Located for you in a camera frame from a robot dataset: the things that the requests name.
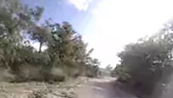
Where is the dry grass verge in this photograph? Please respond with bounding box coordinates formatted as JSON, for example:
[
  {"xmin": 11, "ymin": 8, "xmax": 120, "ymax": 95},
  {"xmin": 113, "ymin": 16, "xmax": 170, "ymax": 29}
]
[{"xmin": 0, "ymin": 60, "xmax": 91, "ymax": 98}]

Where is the row of dark trees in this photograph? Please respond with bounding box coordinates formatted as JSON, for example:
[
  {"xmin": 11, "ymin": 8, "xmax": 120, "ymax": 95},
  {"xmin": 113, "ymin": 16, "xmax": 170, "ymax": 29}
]
[{"xmin": 100, "ymin": 0, "xmax": 173, "ymax": 98}]

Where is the row of green bushes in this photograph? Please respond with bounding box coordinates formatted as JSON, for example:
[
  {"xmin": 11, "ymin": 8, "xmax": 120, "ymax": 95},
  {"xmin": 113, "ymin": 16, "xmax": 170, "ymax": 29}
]
[{"xmin": 0, "ymin": 0, "xmax": 113, "ymax": 98}]

